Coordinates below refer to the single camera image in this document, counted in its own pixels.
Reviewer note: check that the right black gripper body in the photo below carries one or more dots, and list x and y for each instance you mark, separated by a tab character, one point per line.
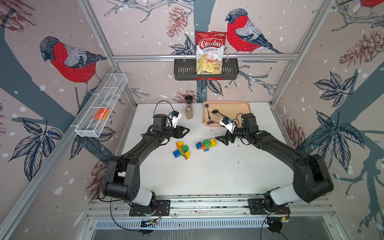
239	132

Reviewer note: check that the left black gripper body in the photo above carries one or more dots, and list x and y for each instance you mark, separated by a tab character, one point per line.
170	132

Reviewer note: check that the green square brick back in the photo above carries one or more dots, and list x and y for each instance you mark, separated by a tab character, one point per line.
207	143

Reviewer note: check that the green square brick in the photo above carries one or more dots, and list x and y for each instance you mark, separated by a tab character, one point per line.
207	143
185	148

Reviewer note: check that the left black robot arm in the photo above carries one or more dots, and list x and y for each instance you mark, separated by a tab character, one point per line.
122	180

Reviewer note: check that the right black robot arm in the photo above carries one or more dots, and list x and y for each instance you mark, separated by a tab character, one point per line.
311	176

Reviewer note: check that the glass spice shaker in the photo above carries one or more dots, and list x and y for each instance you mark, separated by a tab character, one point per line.
189	109

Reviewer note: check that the purple spoon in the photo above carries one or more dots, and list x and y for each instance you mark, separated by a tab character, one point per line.
211	122

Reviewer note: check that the black spoon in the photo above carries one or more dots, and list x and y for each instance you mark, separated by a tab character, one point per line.
216	112

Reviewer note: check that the beige tray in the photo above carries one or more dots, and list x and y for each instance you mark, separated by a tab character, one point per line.
231	109

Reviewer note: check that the small grey spoon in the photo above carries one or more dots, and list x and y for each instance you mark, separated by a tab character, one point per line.
207	108

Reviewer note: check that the Chuba cassava chips bag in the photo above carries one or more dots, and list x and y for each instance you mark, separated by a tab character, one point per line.
210	52

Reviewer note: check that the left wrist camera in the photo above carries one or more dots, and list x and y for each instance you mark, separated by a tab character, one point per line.
170	120

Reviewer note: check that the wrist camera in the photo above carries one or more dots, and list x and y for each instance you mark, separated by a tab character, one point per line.
170	120
228	124

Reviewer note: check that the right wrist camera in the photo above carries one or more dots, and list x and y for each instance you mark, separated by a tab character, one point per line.
228	124

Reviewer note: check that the black wall basket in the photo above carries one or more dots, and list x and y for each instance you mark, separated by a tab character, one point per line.
185	70

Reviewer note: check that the orange block in wire basket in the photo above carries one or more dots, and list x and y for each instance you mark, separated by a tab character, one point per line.
102	114

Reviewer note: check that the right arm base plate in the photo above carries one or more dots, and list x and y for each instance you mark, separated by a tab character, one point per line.
265	206

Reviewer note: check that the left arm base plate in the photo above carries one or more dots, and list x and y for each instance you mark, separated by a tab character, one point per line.
154	209

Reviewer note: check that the white wire wall basket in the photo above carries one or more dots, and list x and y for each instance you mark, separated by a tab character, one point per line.
106	98

